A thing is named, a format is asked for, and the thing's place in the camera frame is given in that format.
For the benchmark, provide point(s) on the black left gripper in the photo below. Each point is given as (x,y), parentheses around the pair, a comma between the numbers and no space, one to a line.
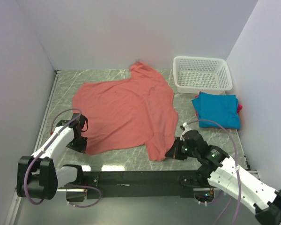
(82,147)

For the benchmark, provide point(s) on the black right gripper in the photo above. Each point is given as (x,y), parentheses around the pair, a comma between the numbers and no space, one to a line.
(173,152)

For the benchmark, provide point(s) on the salmon pink t-shirt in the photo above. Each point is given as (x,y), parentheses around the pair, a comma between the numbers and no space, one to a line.
(128,113)

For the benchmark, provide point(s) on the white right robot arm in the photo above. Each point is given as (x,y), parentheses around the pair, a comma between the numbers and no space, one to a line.
(218,169)

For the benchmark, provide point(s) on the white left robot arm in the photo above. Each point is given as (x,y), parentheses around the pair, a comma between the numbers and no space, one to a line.
(37,176)

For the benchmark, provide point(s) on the folded blue t-shirt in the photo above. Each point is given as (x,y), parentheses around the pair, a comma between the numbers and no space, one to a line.
(216,110)

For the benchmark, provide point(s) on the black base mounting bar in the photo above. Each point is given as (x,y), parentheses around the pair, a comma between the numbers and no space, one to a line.
(143,183)

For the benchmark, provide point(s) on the white perforated plastic basket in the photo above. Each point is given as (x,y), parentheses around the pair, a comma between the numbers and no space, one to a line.
(195,74)

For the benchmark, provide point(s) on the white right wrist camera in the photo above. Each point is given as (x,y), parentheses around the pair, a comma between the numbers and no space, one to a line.
(185,127)

